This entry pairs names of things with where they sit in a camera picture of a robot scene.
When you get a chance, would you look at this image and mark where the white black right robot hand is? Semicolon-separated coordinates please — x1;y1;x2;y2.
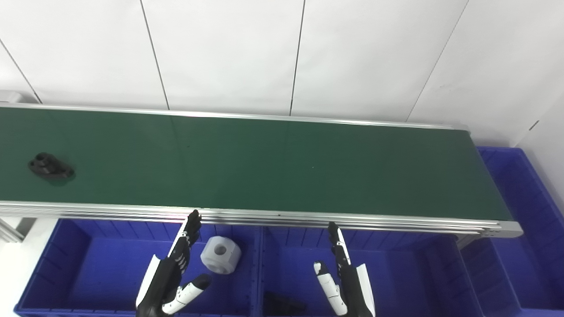
314;221;376;317

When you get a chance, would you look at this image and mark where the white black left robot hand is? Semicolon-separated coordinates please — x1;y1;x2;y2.
136;210;212;317

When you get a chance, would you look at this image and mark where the black flanged machine part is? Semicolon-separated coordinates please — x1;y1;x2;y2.
28;152;75;180

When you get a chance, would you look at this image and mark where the blue plastic bin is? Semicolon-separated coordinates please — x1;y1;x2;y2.
13;218;263;317
256;225;485;317
460;147;564;317

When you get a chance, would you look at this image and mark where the white cylindrical plastic part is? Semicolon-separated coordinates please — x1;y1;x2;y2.
200;236;242;275

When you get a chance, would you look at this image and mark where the black part in bin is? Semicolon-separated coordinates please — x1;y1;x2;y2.
263;292;308;317

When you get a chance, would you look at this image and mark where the aluminium conveyor leg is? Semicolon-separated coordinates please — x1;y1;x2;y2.
0;217;25;243

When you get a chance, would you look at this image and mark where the green conveyor belt with frame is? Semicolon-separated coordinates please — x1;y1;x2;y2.
0;103;524;240

